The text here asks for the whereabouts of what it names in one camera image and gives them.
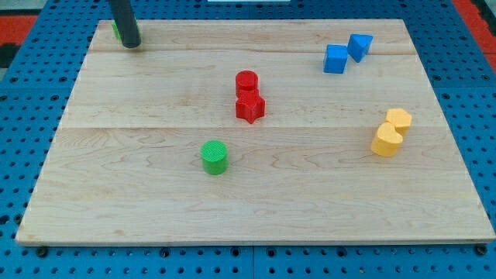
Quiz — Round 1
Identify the yellow heart block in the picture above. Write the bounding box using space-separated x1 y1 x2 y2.
370 122 403 157

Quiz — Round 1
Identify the yellow pentagon block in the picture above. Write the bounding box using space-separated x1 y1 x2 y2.
385 108 412 136

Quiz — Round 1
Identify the green cylinder block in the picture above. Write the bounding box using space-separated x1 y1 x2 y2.
200 140 228 175

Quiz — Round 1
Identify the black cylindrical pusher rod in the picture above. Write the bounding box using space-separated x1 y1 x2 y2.
108 0 141 49

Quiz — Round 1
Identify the green block behind rod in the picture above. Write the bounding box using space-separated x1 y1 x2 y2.
111 20 121 41

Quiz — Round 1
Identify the red cylinder block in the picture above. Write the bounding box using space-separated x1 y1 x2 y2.
235 70 259 97

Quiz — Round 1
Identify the blue triangular block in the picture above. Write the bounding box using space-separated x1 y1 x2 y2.
347 33 374 63

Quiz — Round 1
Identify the blue cube block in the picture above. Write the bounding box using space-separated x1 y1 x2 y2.
323 44 348 74

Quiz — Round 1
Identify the red star block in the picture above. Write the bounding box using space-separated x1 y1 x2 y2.
236 89 266 124

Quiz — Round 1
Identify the wooden board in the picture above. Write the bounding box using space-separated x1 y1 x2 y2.
16 19 495 246

